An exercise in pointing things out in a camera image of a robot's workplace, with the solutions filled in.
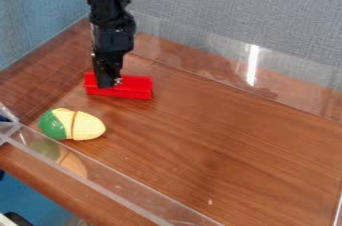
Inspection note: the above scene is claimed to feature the clear acrylic panel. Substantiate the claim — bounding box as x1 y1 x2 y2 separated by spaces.
0 125 223 226
134 13 342 124

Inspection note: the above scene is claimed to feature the red rectangular block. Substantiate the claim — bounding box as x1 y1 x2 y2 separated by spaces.
83 72 153 99

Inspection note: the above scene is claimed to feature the clear acrylic left bracket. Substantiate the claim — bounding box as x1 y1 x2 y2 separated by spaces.
0 102 27 146

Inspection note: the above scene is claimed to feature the green and yellow toy corn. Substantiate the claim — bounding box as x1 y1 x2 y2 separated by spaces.
38 108 106 141

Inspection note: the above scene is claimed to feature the clear acrylic front panel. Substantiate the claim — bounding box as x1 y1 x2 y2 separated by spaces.
0 125 223 226

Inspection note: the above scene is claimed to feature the clear acrylic back panel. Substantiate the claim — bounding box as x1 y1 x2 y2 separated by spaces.
134 13 342 124

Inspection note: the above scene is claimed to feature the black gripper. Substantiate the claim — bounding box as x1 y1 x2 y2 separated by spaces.
90 13 137 89

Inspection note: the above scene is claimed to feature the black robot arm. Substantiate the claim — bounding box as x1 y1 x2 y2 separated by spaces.
87 0 137 89

